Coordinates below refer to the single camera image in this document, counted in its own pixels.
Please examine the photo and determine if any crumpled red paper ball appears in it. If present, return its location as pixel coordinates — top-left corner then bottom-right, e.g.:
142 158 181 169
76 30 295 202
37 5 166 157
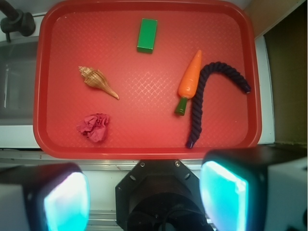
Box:
76 114 110 143

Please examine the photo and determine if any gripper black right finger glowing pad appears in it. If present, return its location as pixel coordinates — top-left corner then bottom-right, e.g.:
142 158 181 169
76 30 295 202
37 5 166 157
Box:
199 146 308 231

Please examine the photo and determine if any tan spiral seashell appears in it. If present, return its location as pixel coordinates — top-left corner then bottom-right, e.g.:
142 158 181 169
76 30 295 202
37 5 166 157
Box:
78 66 119 100

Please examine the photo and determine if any dark purple rope piece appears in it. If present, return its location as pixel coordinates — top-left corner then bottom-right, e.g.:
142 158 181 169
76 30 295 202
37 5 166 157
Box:
185 62 252 149

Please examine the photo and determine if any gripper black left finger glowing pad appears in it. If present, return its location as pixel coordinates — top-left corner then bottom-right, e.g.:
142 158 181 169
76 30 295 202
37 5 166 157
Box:
0 163 90 231

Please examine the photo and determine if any orange toy carrot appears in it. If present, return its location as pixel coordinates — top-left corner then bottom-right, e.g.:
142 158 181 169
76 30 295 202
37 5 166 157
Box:
175 50 202 116

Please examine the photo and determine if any green rectangular block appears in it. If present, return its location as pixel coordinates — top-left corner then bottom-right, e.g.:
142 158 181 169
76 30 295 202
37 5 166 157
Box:
137 18 158 53

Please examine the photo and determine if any red plastic tray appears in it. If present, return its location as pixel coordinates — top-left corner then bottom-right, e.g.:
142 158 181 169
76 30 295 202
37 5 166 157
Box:
33 0 262 159

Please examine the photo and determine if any clear plastic bin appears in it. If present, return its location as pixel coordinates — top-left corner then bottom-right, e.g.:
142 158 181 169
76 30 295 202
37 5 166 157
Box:
0 41 38 126

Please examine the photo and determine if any black clamp knob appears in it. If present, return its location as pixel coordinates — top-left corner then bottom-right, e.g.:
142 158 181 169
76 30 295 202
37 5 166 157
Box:
0 0 36 43

